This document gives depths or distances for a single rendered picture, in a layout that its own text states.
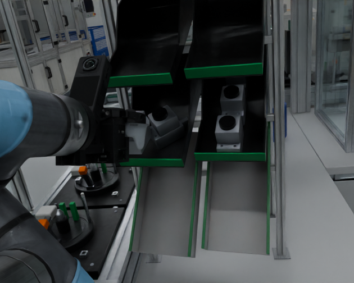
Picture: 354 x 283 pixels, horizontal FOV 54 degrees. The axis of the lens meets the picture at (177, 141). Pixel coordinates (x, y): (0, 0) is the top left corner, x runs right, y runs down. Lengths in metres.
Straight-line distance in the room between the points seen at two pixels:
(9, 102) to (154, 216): 0.51
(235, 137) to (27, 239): 0.39
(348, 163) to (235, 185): 0.68
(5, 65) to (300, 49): 5.04
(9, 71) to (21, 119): 5.81
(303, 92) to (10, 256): 1.67
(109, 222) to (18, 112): 0.64
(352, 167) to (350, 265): 0.51
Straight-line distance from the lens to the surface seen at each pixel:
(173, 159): 0.64
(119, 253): 0.85
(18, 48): 2.02
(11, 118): 0.34
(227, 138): 0.63
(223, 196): 0.77
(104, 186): 1.07
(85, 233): 0.89
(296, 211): 1.10
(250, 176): 0.78
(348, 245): 1.00
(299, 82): 1.84
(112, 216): 0.96
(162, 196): 0.79
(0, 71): 6.25
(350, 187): 1.41
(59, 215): 0.89
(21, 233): 0.38
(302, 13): 1.78
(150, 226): 0.78
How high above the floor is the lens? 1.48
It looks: 23 degrees down
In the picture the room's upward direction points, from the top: 8 degrees counter-clockwise
